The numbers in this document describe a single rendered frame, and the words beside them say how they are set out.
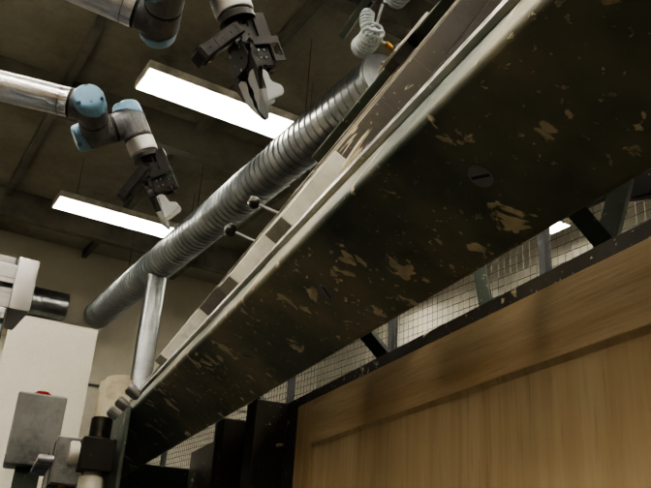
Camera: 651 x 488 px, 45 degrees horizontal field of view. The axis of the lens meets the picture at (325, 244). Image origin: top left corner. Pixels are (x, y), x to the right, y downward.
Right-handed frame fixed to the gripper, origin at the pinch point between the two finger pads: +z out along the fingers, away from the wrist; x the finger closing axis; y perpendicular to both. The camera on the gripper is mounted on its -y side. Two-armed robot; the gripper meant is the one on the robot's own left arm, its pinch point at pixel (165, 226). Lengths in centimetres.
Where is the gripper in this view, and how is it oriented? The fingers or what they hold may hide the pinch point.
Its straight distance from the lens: 209.0
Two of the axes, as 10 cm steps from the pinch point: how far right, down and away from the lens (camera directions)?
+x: 0.0, 1.6, 9.9
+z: 3.9, 9.1, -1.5
